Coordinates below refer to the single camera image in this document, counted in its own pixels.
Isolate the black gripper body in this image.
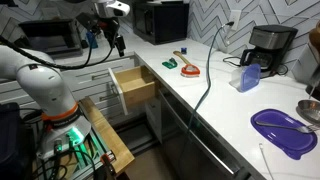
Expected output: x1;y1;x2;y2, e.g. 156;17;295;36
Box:
103;18;123;46

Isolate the open wooden drawer, white front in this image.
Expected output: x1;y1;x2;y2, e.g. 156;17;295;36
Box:
108;65;158;116

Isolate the blue object beside black case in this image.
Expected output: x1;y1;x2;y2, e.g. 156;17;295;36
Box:
86;30;99;50

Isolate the black microwave oven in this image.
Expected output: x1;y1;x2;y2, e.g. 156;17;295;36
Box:
133;1;190;46

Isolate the wooden board robot stand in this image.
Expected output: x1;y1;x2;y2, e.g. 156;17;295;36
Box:
79;96;136;176

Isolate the red clamp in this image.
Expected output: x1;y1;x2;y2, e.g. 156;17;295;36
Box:
99;153;118;180

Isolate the blue plastic pitcher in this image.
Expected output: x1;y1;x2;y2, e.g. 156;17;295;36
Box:
229;63;262;93

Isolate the black coffee maker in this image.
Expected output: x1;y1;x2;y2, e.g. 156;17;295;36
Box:
239;24;299;79

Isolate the metal spoon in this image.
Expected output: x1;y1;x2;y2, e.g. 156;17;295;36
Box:
255;120;317;135

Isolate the purple plastic lid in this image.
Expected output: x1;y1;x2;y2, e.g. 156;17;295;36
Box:
250;108;319;161

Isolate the brown jar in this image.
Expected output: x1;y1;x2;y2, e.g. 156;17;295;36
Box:
307;28;320;56

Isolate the metal bowl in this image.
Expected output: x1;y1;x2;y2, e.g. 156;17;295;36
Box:
296;99;320;126

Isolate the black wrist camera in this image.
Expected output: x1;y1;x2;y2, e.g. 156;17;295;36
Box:
75;12;101;34

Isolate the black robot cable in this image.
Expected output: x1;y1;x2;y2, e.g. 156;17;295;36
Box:
0;19;118;71

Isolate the wooden handled brush, red head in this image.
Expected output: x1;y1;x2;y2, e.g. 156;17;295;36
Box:
172;50;201;79

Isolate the white wall outlet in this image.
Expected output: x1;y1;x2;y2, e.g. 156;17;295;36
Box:
229;9;242;32

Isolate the dishwasher with bar handle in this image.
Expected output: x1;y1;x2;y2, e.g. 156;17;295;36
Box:
157;89;252;180

